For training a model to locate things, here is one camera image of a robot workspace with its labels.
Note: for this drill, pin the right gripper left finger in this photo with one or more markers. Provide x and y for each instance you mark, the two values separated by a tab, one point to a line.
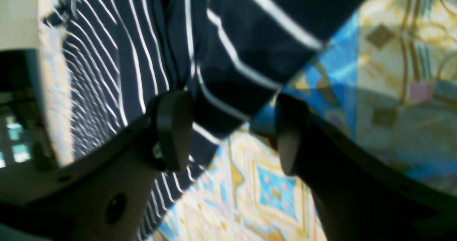
103	196

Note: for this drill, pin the patterned tile tablecloth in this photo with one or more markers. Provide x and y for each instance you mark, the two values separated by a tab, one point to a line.
386	79

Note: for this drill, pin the navy white striped T-shirt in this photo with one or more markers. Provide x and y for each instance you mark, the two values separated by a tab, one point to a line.
232	55

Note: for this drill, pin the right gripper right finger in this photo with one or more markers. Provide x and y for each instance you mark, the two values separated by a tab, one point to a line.
357	197

